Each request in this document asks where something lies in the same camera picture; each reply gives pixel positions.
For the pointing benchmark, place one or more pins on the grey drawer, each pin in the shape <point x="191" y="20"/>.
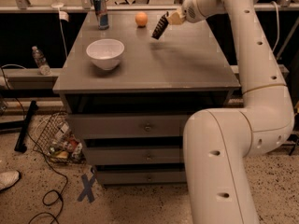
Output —
<point x="126" y="126"/>
<point x="129" y="177"/>
<point x="133" y="155"/>

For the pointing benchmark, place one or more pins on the wire basket with snacks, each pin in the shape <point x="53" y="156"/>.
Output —
<point x="57" y="142"/>

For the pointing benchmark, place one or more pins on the white shoe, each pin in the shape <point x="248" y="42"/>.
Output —
<point x="9" y="179"/>

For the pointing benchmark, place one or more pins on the middle grey drawer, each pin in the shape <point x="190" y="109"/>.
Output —
<point x="133" y="155"/>

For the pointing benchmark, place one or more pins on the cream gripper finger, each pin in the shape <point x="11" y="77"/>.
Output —
<point x="176" y="18"/>

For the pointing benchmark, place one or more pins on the top grey drawer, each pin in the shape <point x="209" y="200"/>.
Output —
<point x="126" y="126"/>

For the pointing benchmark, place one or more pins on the bottom grey drawer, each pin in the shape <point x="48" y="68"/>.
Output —
<point x="129" y="177"/>

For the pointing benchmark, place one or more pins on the grey drawer cabinet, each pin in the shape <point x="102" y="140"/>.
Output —
<point x="180" y="73"/>

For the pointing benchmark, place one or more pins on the blue red energy drink can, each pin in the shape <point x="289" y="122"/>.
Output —
<point x="100" y="8"/>

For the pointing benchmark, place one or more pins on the black metal stand leg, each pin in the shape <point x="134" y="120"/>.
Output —
<point x="20" y="146"/>

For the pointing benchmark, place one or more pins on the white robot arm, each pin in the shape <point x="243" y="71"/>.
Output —
<point x="215" y="141"/>

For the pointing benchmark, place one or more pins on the clear plastic water bottle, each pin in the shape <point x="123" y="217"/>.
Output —
<point x="41" y="61"/>

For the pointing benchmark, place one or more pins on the white ceramic bowl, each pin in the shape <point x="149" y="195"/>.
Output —
<point x="105" y="53"/>

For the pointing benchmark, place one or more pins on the blue tape cross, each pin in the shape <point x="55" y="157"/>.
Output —
<point x="87" y="191"/>

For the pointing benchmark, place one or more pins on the orange fruit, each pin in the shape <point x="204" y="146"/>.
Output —
<point x="141" y="19"/>

